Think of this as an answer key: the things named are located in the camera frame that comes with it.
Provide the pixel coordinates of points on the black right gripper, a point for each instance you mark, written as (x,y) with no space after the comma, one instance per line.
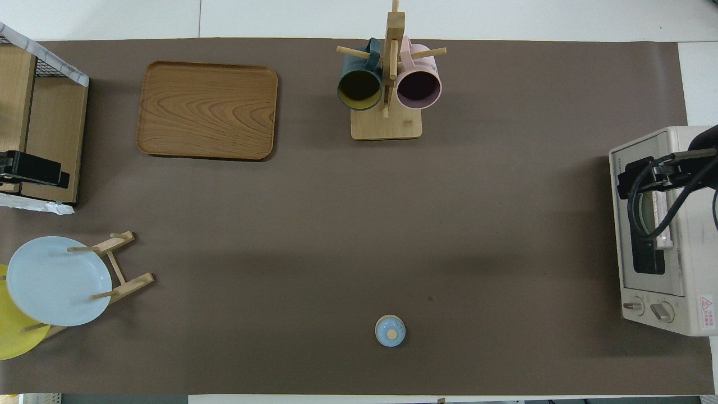
(636,177)

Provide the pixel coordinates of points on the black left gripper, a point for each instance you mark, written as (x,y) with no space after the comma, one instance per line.
(36,168)

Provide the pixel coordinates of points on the white toaster oven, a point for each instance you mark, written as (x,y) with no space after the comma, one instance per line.
(695,252)

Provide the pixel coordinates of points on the beige oven knob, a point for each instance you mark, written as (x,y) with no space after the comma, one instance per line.
(662,311)
(634,306)

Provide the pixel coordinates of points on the wooden shelf cabinet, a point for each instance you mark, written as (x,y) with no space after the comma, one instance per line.
(53,140)

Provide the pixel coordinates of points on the white plastic sheet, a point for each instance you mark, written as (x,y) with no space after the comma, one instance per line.
(33,205)

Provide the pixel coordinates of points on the light blue plate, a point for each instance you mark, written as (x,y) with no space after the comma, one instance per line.
(56,280)

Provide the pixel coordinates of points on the wooden plate rack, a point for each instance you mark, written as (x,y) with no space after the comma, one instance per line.
(132,285)

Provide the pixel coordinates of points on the red warning sticker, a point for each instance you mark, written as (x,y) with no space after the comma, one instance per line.
(705,311)

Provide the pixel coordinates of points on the yellow plate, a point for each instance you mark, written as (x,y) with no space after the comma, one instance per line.
(14,336)

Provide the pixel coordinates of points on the wooden serving tray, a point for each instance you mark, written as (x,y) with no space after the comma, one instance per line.
(207,109)

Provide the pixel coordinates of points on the pink mug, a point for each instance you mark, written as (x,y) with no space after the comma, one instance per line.
(418,87)

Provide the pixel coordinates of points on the wooden mug tree rack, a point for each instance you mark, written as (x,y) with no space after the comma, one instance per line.
(387,126)

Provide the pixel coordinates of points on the dark green mug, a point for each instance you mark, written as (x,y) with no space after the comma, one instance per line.
(359,90)

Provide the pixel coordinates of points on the blue jar with cork lid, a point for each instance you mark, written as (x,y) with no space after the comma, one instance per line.
(390,331)

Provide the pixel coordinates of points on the brown table mat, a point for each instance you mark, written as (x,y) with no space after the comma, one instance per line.
(336,224)

